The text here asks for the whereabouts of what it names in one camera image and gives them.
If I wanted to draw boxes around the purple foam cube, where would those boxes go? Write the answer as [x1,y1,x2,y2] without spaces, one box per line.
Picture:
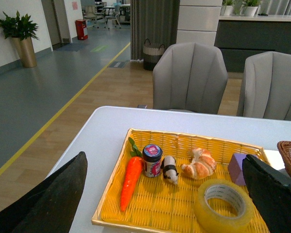
[227,153,247,186]

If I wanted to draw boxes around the toy croissant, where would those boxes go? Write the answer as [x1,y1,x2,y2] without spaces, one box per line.
[181,148,217,180]

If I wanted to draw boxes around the toy panda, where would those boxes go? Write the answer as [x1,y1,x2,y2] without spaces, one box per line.
[161,155,178,185]

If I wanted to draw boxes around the potted plant gold pot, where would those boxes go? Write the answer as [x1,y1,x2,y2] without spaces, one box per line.
[0,11,39,68]

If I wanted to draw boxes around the grey chair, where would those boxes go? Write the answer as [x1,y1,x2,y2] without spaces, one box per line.
[237,51,291,121]
[153,42,228,114]

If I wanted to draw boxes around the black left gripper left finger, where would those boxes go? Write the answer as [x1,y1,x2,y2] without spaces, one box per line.
[0,151,88,233]

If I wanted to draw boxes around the grey chair left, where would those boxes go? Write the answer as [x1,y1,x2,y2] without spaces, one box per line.
[153,42,228,114]

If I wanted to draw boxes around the white potted plant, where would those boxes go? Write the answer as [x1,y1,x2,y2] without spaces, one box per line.
[220,0,235,16]
[242,0,260,17]

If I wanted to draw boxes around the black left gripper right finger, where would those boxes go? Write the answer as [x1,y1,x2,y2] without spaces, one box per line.
[242,154,291,233]

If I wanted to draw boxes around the office chairs and table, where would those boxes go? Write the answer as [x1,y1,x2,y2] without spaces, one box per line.
[82,1,130,29]

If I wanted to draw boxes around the grey curtain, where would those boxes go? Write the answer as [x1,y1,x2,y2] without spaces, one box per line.
[130,0,180,60]

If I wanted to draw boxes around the dark grey counter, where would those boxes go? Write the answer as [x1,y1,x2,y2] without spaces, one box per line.
[214,16,291,72]

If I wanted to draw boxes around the striped laundry basket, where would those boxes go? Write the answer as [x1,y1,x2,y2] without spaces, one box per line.
[143,38,165,71]

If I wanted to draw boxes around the white potted plant left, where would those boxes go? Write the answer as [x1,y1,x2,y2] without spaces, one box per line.
[220,0,235,16]

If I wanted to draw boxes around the toy carrot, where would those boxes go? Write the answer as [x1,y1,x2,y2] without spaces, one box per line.
[120,137,144,212]

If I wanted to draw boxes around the yellow wicker basket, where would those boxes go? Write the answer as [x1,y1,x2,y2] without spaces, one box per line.
[91,128,268,233]

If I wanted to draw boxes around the grey chair right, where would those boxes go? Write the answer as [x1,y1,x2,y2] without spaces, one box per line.
[237,51,291,121]

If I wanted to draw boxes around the yellow tape roll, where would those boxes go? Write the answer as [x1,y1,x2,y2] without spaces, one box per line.
[194,179,254,233]

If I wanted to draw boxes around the white pillar cabinet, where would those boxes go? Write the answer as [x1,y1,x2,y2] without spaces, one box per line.
[177,0,222,46]

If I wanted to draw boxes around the white potted plant right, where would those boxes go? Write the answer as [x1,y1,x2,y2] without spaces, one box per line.
[242,0,260,17]

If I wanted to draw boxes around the small jar blue lid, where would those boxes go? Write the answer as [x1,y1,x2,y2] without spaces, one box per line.
[143,144,162,178]

